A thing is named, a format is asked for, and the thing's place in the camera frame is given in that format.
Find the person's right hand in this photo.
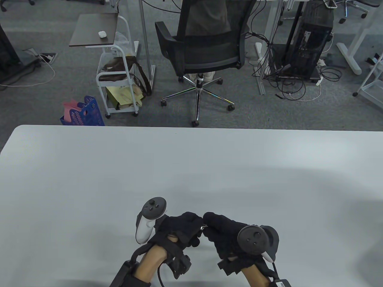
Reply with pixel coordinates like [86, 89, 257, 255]
[203, 212, 270, 261]

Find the person's left hand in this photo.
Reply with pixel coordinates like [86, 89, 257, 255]
[148, 212, 204, 256]

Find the black left forearm sensor box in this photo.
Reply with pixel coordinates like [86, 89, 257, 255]
[109, 260, 138, 287]

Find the person's left forearm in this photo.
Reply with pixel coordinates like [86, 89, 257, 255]
[120, 245, 168, 287]

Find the person's right forearm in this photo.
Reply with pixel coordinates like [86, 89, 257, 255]
[241, 263, 276, 287]

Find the grey white right hand controller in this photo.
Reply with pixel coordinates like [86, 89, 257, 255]
[237, 225, 279, 263]

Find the grey white hand controller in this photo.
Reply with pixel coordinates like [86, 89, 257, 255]
[237, 225, 279, 263]
[136, 197, 167, 244]

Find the grey white left hand controller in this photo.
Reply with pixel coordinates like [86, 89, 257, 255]
[136, 197, 167, 244]

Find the yellow paper bag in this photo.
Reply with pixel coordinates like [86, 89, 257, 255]
[105, 84, 145, 110]

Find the blue plastic basket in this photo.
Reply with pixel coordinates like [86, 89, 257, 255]
[60, 96, 105, 126]

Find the pink paper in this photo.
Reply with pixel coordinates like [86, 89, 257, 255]
[62, 100, 86, 123]

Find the white rolling cart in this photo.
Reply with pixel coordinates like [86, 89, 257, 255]
[96, 15, 140, 119]

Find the black mesh office chair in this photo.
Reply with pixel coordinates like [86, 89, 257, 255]
[155, 0, 258, 127]

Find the brown bag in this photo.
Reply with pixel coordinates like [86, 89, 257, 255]
[99, 55, 152, 96]

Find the clear plastic bag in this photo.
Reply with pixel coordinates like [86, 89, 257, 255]
[115, 31, 132, 56]

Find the black computer tower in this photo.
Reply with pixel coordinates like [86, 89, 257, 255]
[283, 1, 334, 80]

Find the white desk leg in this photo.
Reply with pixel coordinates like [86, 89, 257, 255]
[337, 9, 383, 75]
[255, 0, 285, 96]

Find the dark brown side table top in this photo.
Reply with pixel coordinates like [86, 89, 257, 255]
[69, 13, 119, 47]

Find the black wheeled chair base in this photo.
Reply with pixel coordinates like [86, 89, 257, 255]
[325, 0, 369, 24]

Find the black floor stand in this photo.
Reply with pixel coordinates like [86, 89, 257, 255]
[0, 22, 42, 86]

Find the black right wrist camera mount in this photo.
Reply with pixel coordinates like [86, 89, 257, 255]
[217, 259, 243, 276]

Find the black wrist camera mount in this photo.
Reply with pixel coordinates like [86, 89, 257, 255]
[217, 259, 243, 276]
[169, 254, 192, 280]

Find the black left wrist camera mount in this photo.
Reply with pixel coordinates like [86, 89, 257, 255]
[169, 254, 192, 280]

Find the black left glove cable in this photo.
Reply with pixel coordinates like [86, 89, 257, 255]
[155, 265, 165, 287]

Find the black glove cable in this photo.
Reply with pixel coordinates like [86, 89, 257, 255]
[269, 260, 281, 280]
[155, 265, 165, 287]

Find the black right glove cable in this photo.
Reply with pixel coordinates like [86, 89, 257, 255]
[269, 260, 281, 280]

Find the black floor cable bundle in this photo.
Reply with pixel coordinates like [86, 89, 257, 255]
[248, 0, 343, 102]

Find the silver metal post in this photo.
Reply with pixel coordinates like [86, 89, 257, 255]
[139, 0, 156, 91]

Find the white floor cable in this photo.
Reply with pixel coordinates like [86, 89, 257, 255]
[0, 58, 56, 88]

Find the white wire rack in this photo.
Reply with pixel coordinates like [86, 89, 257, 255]
[352, 52, 383, 112]

